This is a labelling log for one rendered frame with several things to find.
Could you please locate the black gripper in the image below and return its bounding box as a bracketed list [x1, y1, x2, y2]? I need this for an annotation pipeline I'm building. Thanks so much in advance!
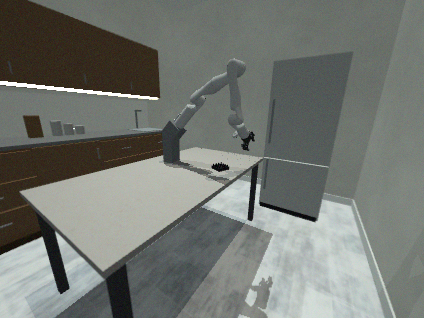
[241, 131, 255, 151]

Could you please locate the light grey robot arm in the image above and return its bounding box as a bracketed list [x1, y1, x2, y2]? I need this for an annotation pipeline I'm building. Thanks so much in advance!
[174, 59, 249, 139]

